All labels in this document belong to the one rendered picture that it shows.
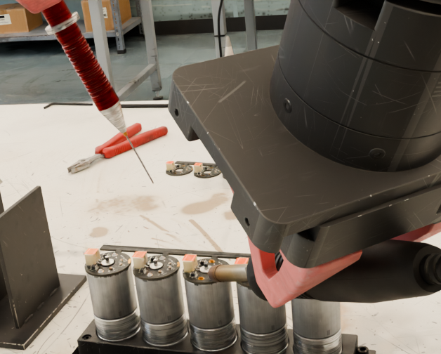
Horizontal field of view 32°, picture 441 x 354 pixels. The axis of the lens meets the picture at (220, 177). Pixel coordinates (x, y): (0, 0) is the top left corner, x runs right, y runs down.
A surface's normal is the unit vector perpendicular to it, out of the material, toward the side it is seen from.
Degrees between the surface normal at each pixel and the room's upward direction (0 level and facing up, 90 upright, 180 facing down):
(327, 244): 119
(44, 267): 90
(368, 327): 0
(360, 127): 111
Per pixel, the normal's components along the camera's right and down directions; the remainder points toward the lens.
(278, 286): -0.89, 0.36
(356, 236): 0.45, 0.70
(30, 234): 0.95, 0.04
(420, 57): 0.00, 0.74
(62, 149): -0.09, -0.92
